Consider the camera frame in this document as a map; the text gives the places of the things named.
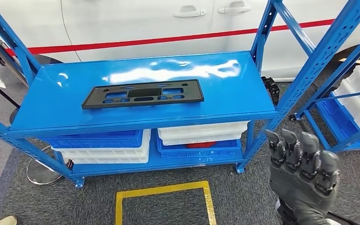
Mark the blue plastic bin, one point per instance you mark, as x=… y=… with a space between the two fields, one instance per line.
x=99 y=141
x=198 y=153
x=335 y=121

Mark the black plastic frame part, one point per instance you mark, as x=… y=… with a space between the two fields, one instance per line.
x=194 y=93

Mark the red part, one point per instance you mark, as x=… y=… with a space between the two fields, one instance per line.
x=201 y=145

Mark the blue metal shelf rack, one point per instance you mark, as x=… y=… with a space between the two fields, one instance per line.
x=229 y=93
x=338 y=74

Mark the red barrier belt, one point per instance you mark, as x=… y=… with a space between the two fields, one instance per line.
x=136 y=41

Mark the chrome stanchion post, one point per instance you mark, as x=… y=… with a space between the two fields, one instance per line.
x=40 y=175
x=0 y=90

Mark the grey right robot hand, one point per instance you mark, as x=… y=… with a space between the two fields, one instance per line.
x=301 y=186

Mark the black plastic crate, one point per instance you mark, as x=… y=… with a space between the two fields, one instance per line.
x=271 y=90

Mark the white car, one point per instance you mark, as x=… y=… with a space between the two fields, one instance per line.
x=121 y=21

